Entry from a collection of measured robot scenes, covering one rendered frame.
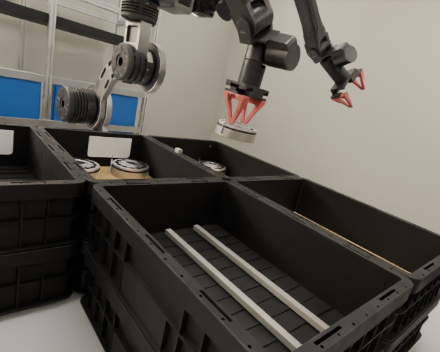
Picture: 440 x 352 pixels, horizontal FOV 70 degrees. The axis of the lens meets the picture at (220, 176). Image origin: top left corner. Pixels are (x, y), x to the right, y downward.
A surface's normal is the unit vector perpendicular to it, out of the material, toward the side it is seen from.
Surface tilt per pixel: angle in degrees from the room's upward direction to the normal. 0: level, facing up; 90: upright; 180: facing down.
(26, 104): 90
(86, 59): 90
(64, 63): 90
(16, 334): 0
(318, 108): 90
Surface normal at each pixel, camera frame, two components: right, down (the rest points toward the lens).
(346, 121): -0.69, 0.04
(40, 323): 0.22, -0.94
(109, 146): 0.63, 0.34
